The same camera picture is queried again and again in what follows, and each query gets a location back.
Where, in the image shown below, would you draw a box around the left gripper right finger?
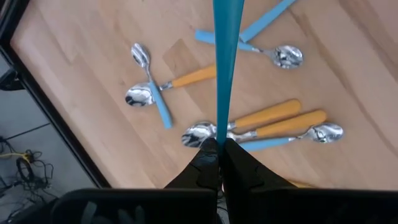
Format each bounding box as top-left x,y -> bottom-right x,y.
222,138 -> 298,191

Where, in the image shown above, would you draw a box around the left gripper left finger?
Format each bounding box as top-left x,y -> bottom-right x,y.
164,138 -> 220,190

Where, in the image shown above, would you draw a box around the black aluminium table frame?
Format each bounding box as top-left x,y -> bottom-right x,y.
0,0 -> 113,189

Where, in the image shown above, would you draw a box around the teal handle black spoon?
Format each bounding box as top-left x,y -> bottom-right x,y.
212,0 -> 246,147

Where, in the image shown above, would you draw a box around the tangled black floor cables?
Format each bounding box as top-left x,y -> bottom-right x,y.
0,136 -> 55,203

